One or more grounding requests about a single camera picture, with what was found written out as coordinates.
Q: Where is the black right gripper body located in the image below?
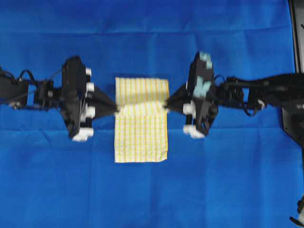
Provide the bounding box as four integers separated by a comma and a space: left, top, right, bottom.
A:
182, 80, 219, 139

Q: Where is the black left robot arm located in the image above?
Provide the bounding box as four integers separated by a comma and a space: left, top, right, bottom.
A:
0, 63, 118, 142

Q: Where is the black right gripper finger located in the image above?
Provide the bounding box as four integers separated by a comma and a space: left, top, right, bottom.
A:
166, 83, 194, 106
164, 101, 190, 115

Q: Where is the blue table cloth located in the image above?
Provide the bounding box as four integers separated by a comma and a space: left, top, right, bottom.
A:
0, 0, 304, 228

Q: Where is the yellow striped towel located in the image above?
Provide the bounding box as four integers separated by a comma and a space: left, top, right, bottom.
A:
114, 77, 169, 163

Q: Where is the black frame post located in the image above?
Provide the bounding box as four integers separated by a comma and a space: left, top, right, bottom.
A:
288, 0, 304, 73

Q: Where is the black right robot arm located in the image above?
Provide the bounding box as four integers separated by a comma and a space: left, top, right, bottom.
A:
164, 73, 304, 139

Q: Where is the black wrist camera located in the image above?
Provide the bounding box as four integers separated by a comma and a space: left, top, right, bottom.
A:
60, 56, 86, 139
186, 51, 214, 98

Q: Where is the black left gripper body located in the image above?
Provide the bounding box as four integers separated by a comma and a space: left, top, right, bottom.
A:
60, 67, 95, 142

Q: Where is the black clamp at corner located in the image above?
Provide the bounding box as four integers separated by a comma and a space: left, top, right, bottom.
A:
289, 197, 304, 228

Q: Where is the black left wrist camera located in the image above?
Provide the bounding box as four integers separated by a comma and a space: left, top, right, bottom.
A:
60, 56, 86, 139

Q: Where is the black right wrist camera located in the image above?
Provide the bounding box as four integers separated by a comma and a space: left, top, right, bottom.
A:
186, 51, 214, 98

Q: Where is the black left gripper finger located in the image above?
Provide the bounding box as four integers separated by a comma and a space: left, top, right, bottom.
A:
92, 104, 118, 120
89, 86, 117, 108

